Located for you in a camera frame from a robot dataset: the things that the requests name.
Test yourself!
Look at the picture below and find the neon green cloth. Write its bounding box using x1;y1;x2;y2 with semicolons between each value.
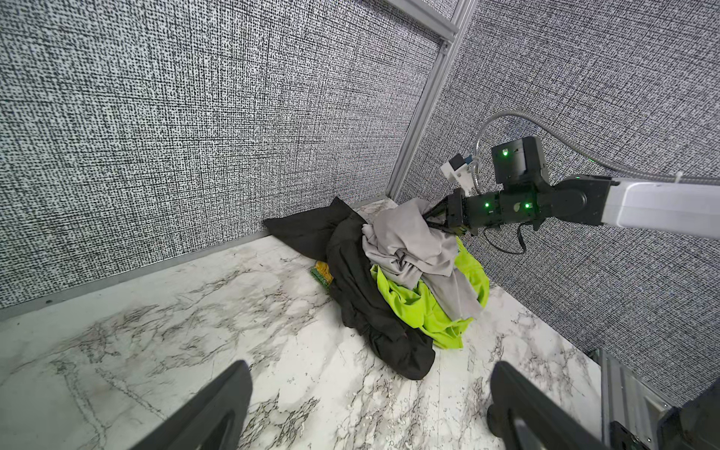
370;237;491;350

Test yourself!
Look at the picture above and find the black cloth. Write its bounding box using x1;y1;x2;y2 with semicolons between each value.
264;197;436;381

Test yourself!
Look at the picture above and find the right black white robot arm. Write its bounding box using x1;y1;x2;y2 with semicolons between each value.
423;137;719;239

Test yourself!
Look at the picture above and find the small green yellow packet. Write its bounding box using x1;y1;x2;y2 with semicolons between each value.
310;261;334;289

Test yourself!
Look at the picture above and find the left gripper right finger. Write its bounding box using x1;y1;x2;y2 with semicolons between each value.
486;361;605;449

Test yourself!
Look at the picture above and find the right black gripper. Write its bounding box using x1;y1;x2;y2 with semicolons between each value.
423;137;554;236

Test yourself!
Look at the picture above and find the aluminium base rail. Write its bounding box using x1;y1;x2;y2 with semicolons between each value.
589;347;720;450

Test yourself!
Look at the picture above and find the grey cloth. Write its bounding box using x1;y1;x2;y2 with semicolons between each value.
362;199;489;321

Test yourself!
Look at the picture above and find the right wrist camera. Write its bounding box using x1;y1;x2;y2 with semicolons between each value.
441;154;477;197

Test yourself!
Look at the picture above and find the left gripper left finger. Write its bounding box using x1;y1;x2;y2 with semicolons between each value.
133;360;252;450

